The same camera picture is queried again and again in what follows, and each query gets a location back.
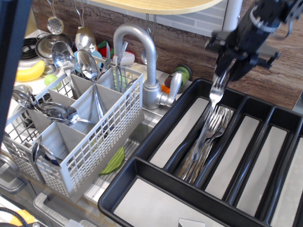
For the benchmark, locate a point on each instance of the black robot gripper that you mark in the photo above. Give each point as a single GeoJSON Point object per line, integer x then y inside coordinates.
{"type": "Point", "coordinates": [261, 20]}

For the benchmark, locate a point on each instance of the black cutlery tray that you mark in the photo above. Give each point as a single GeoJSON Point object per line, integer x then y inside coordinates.
{"type": "Point", "coordinates": [253, 176]}

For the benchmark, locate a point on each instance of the silver spoon in basket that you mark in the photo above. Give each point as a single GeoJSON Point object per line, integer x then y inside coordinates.
{"type": "Point", "coordinates": [65, 114]}

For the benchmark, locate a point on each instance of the grey plastic cutlery basket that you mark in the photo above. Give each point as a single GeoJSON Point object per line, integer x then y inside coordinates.
{"type": "Point", "coordinates": [84, 149]}

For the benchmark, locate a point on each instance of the green tin can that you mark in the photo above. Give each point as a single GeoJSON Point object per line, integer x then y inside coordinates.
{"type": "Point", "coordinates": [186, 73]}

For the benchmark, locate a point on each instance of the white vertical pole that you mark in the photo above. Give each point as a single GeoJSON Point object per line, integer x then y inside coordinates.
{"type": "Point", "coordinates": [232, 15]}

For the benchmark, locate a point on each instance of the stack of silver forks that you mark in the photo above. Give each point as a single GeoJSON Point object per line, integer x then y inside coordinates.
{"type": "Point", "coordinates": [218, 123]}

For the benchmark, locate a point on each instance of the silver kitchen faucet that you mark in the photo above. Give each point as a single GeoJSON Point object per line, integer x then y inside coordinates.
{"type": "Point", "coordinates": [153, 97]}

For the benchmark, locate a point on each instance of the light wooden round shelf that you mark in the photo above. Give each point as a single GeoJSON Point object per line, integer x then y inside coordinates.
{"type": "Point", "coordinates": [160, 7]}

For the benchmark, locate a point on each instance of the silver slotted spoon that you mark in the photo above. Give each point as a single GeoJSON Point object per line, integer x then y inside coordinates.
{"type": "Point", "coordinates": [90, 69]}

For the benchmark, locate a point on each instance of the hanging silver spoon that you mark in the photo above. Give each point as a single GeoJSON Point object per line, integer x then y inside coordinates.
{"type": "Point", "coordinates": [84, 39]}

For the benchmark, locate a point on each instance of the green toy leaf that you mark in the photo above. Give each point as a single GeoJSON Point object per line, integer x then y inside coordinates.
{"type": "Point", "coordinates": [115, 162]}

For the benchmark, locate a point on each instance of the large silver serving spoon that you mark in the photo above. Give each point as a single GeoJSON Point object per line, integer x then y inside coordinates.
{"type": "Point", "coordinates": [64, 59]}

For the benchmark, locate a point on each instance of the hanging silver skimmer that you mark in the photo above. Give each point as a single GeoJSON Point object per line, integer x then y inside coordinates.
{"type": "Point", "coordinates": [54, 24]}

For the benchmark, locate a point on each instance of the green toy lime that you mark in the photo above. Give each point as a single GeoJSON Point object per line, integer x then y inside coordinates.
{"type": "Point", "coordinates": [49, 79]}

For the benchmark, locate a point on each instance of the silver pot lid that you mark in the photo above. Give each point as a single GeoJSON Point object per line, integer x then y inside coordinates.
{"type": "Point", "coordinates": [44, 45]}

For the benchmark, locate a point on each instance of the black stove burner coil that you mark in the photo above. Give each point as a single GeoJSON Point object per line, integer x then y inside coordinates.
{"type": "Point", "coordinates": [28, 49]}

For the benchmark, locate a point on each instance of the yellow toy banana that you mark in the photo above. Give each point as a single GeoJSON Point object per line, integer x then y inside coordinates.
{"type": "Point", "coordinates": [32, 73]}

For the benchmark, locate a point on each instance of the silver ladle left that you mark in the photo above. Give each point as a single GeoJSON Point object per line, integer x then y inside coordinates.
{"type": "Point", "coordinates": [28, 101]}

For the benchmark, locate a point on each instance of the silver spoon front pocket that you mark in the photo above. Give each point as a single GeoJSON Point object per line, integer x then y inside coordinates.
{"type": "Point", "coordinates": [39, 149]}

